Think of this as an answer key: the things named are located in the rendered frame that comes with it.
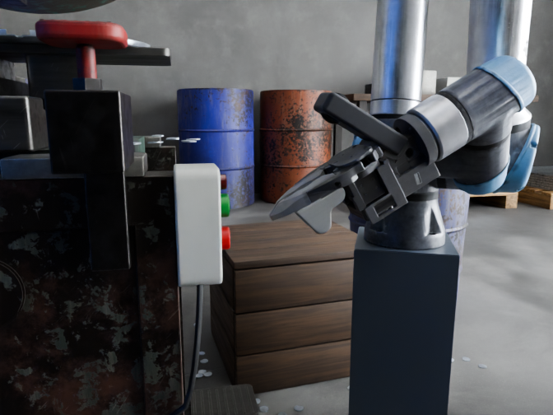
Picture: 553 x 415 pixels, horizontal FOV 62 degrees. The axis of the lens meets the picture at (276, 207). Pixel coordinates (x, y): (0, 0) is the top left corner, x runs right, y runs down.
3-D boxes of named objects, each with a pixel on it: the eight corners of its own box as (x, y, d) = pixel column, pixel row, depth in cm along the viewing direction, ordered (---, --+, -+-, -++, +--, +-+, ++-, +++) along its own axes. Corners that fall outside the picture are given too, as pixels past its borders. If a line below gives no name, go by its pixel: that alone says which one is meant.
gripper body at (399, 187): (369, 228, 55) (451, 175, 56) (336, 166, 53) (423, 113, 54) (346, 215, 63) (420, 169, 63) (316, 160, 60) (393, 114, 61)
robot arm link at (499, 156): (434, 158, 76) (429, 107, 68) (509, 161, 71) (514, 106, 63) (425, 195, 72) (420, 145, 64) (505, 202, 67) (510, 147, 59)
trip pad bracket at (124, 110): (141, 264, 52) (130, 84, 48) (132, 297, 43) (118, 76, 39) (84, 268, 51) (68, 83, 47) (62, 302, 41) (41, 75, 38)
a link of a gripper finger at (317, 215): (295, 256, 55) (360, 215, 55) (270, 214, 53) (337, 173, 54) (289, 249, 58) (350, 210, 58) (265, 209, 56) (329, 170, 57)
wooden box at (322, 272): (324, 314, 162) (326, 217, 155) (379, 370, 126) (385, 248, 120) (210, 330, 150) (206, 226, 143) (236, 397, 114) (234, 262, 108)
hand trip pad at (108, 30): (133, 114, 45) (128, 32, 44) (127, 114, 40) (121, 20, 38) (57, 114, 44) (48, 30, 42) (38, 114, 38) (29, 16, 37)
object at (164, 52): (174, 135, 82) (170, 56, 80) (174, 139, 69) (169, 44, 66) (20, 137, 77) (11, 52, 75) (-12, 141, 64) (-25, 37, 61)
